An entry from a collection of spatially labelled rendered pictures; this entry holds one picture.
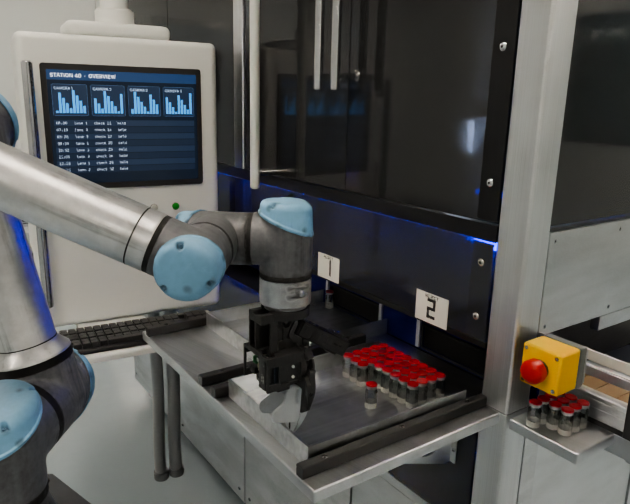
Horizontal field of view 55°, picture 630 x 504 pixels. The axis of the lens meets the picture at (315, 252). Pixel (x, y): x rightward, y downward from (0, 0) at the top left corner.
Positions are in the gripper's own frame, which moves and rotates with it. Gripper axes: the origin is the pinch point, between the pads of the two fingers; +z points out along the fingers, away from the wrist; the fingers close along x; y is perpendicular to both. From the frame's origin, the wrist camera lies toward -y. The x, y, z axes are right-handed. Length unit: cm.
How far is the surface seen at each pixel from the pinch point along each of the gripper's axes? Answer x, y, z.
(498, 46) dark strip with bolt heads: 3, -36, -58
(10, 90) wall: -544, -48, -48
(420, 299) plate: -10.1, -35.9, -11.1
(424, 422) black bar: 8.0, -20.3, 2.2
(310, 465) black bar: 8.0, 2.5, 2.0
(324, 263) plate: -43, -36, -11
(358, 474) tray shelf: 10.9, -4.1, 4.3
